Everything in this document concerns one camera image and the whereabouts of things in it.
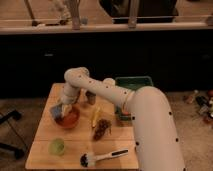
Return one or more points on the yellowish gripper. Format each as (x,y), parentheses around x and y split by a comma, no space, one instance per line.
(66,109)

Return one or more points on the blue-grey sponge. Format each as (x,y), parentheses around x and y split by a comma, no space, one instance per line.
(56,111)

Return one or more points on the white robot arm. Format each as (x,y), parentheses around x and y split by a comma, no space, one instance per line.
(156,140)

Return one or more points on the red bowl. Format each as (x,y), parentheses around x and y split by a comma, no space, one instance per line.
(71,120)

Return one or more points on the dark brown bowl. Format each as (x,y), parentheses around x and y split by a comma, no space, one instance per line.
(69,94)

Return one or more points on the metal cup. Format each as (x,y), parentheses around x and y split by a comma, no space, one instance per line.
(91,97)

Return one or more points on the yellow banana toy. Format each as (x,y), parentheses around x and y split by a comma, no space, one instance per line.
(95,117)

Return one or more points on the green plastic cup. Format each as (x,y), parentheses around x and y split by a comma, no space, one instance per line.
(56,147)

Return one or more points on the brown grape bunch toy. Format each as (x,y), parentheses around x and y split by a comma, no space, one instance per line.
(102,126)

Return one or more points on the white cup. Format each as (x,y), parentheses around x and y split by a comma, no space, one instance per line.
(110,81)

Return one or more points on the white dish brush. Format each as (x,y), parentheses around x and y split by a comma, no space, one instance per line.
(90,159)

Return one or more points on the green plastic tray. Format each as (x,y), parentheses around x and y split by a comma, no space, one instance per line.
(133,83)

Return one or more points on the cluttered items on floor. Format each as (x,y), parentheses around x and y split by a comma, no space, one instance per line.
(205,105)

